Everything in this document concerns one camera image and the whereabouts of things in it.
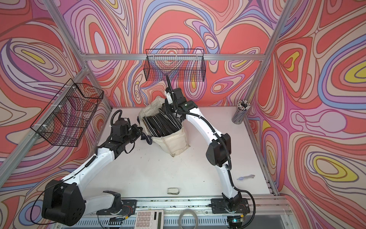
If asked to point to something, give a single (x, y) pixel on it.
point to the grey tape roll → (185, 211)
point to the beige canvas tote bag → (176, 142)
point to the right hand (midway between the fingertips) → (167, 110)
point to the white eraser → (173, 191)
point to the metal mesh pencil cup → (242, 106)
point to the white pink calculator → (149, 219)
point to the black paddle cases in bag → (161, 123)
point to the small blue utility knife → (241, 178)
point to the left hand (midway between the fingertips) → (145, 127)
